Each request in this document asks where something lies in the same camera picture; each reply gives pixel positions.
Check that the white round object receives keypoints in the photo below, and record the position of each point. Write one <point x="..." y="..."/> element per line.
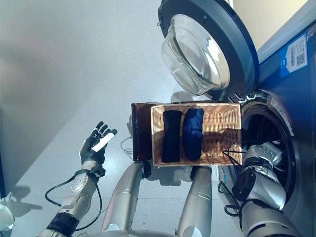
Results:
<point x="5" y="214"/>

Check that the silver right robot leg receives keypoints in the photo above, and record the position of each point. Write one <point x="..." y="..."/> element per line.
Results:
<point x="197" y="197"/>

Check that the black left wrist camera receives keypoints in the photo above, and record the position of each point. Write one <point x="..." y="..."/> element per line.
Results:
<point x="98" y="170"/>

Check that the dark grey washing machine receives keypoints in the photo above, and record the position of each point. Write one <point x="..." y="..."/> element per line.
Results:
<point x="303" y="111"/>

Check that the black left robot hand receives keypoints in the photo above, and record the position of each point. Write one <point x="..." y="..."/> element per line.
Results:
<point x="92" y="150"/>

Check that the light wicker laundry basket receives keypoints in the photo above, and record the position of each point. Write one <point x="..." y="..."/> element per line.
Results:
<point x="217" y="128"/>

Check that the round washing machine door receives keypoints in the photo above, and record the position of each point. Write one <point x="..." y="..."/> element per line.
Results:
<point x="232" y="32"/>

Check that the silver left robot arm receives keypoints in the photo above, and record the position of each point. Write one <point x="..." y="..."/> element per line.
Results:
<point x="79" y="190"/>

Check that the black flat panel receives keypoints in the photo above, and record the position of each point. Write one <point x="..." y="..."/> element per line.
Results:
<point x="2" y="172"/>

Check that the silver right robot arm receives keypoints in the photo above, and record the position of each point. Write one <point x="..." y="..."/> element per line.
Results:
<point x="261" y="187"/>

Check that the blue white sticker label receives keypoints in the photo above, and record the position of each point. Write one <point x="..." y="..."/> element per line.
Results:
<point x="295" y="53"/>

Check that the dark brown glossy stool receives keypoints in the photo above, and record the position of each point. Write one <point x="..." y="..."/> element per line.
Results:
<point x="140" y="133"/>

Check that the long black garment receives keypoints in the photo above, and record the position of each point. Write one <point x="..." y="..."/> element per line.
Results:
<point x="171" y="135"/>

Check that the grey robot torso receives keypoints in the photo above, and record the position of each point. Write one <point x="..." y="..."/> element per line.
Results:
<point x="128" y="234"/>

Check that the blue garment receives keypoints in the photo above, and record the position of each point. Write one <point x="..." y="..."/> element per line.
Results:
<point x="193" y="133"/>

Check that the white counter cabinet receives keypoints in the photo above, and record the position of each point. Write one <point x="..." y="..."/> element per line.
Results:
<point x="271" y="14"/>

